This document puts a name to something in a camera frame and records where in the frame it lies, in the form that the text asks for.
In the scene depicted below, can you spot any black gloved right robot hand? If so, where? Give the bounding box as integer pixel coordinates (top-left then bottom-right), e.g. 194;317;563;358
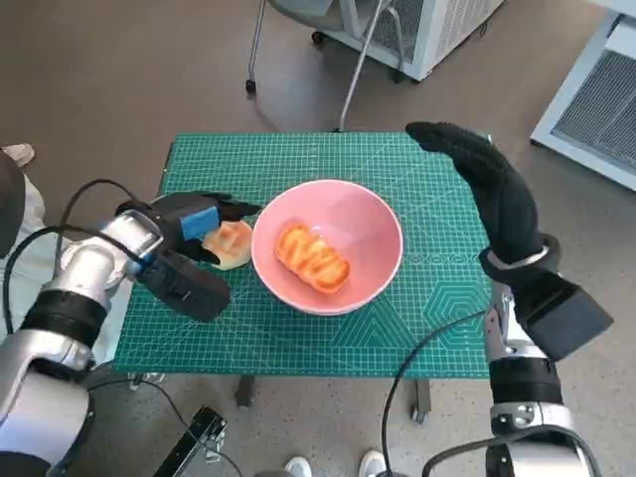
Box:
403;120;546;265

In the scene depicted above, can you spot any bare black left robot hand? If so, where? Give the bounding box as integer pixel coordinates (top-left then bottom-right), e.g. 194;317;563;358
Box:
147;190;263;266

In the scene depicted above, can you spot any round pale bread bun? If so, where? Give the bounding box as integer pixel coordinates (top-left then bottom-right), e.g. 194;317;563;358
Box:
200;220;253;271

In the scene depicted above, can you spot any long toasted bread loaf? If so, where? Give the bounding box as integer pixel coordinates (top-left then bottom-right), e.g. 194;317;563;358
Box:
273;221;352;296

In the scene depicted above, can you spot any pink bowl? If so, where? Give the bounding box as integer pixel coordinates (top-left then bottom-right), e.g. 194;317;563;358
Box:
249;180;404;318

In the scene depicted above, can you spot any green cutting mat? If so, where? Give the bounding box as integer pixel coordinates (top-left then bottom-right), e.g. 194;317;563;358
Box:
112;131;497;381

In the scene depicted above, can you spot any white mesh-sided cabinet on casters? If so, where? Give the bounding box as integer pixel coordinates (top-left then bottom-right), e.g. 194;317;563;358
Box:
311;0;509;83

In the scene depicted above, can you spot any grey office chair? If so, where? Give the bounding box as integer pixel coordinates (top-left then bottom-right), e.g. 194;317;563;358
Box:
243;0;404;133

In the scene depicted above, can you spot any dark table leg with caster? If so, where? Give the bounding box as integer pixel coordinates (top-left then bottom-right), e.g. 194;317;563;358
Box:
408;378;433;425

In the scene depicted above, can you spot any white shoe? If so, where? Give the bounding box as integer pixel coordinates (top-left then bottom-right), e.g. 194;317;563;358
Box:
284;456;313;477
358;449;391;477

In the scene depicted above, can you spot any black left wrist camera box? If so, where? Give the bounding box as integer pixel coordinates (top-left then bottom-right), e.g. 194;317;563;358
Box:
134;249;233;325

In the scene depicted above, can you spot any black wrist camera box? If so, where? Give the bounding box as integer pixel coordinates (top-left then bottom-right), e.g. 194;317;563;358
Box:
134;249;233;325
513;269;615;363

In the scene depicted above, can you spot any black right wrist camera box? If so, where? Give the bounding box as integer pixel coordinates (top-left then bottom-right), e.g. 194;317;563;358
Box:
513;269;615;363

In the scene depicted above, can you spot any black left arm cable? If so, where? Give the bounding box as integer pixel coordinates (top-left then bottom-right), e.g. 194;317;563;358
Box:
2;178;158;337

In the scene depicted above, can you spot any thin black floor cable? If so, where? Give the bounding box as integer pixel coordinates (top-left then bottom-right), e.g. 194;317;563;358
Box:
88;379;245;477

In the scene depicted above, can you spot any glossy black bracket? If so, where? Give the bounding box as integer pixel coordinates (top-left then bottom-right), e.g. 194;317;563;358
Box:
151;404;231;477

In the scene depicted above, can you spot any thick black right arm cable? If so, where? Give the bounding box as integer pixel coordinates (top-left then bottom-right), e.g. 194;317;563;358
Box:
421;426;605;477

